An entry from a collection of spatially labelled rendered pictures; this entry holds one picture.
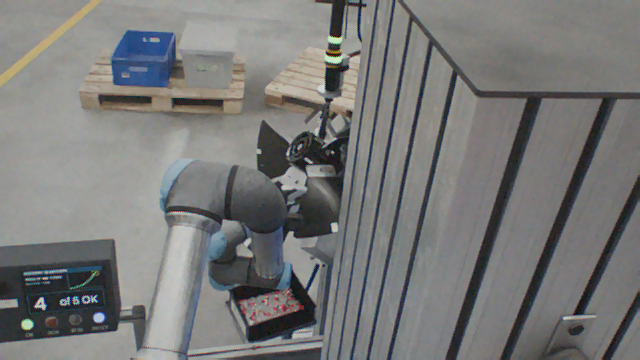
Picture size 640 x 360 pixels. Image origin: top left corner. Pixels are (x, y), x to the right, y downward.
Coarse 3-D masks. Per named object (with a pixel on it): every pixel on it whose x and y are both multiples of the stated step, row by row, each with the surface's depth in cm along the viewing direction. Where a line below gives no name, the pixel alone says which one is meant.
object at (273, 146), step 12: (264, 120) 208; (264, 132) 207; (276, 132) 199; (264, 144) 207; (276, 144) 200; (288, 144) 193; (264, 156) 208; (276, 156) 201; (264, 168) 209; (276, 168) 203; (288, 168) 198
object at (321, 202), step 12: (312, 180) 172; (324, 180) 172; (336, 180) 173; (312, 192) 168; (324, 192) 168; (336, 192) 169; (300, 204) 165; (312, 204) 164; (324, 204) 164; (336, 204) 164; (312, 216) 161; (324, 216) 161; (336, 216) 161; (312, 228) 159; (324, 228) 158
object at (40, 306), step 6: (30, 294) 127; (36, 294) 128; (42, 294) 128; (48, 294) 128; (30, 300) 128; (36, 300) 128; (42, 300) 128; (48, 300) 129; (30, 306) 128; (36, 306) 128; (42, 306) 129; (48, 306) 129; (30, 312) 129; (36, 312) 129; (42, 312) 129; (48, 312) 130
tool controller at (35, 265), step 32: (0, 256) 128; (32, 256) 129; (64, 256) 129; (96, 256) 129; (0, 288) 124; (32, 288) 127; (64, 288) 129; (96, 288) 130; (0, 320) 128; (32, 320) 129; (64, 320) 131
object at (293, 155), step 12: (312, 132) 180; (312, 144) 176; (324, 144) 181; (288, 156) 182; (300, 156) 177; (312, 156) 177; (324, 156) 179; (336, 156) 183; (300, 168) 180; (336, 168) 181
